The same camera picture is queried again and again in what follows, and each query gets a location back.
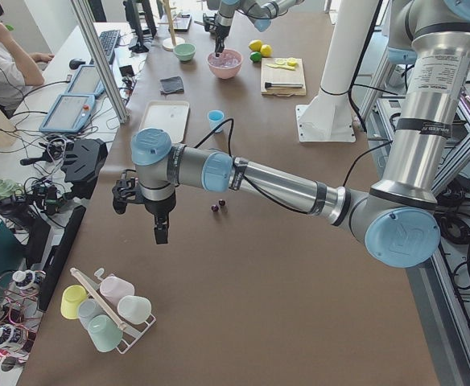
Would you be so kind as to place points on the pink cup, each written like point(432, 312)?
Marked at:
point(114, 288)

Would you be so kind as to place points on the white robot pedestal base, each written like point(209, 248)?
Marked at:
point(328, 117)

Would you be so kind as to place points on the green bowl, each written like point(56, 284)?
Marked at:
point(184, 52)

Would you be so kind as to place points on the yellow cup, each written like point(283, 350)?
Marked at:
point(72, 297)

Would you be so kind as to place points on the cream rabbit tray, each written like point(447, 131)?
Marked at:
point(170, 116)

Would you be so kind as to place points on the black keyboard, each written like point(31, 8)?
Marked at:
point(109, 41)

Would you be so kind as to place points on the whole yellow lemon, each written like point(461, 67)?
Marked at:
point(266, 50)
point(255, 45)

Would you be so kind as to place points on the wooden rack handle bar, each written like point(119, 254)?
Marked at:
point(92, 287)

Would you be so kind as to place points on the pink bowl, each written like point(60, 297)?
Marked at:
point(225, 73)

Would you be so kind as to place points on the green lime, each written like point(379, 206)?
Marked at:
point(255, 56)

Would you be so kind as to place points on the light blue cup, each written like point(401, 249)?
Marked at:
point(215, 120)

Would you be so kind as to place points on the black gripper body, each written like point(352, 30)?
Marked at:
point(221, 30)
point(157, 206)

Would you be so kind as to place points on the wooden cutting board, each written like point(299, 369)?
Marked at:
point(282, 75)

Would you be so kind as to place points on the blue teach pendant near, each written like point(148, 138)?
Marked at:
point(69, 113)

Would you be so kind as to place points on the black computer mouse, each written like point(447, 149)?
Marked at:
point(75, 63)

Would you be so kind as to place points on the white cup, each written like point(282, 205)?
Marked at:
point(134, 309)

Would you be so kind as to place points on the black perforated device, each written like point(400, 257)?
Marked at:
point(83, 161)

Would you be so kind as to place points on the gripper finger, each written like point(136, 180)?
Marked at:
point(219, 46)
point(161, 229)

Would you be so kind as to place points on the blue teach pendant far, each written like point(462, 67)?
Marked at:
point(86, 80)

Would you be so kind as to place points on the yellow plastic knife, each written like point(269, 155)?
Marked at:
point(281, 66)

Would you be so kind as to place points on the grey cup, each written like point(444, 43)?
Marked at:
point(87, 311)

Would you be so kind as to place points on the seated person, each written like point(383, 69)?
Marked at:
point(19, 70)

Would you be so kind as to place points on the steel muddler black tip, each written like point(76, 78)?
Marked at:
point(283, 85)

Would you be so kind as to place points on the green cup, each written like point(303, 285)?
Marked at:
point(104, 333)

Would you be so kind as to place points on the blue teach pendant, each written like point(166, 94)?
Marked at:
point(86, 80)
point(69, 113)

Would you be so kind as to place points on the wooden mug tree stand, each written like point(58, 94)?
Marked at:
point(173, 40)

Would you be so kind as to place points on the aluminium frame post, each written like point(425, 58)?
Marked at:
point(85, 20)

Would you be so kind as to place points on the white wire cup rack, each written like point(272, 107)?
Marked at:
point(133, 333)

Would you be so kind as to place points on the grey folded cloth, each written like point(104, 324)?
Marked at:
point(171, 85)

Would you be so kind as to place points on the clear ice cubes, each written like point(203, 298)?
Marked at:
point(226, 59)

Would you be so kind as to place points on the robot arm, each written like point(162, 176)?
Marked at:
point(259, 14)
point(251, 235)

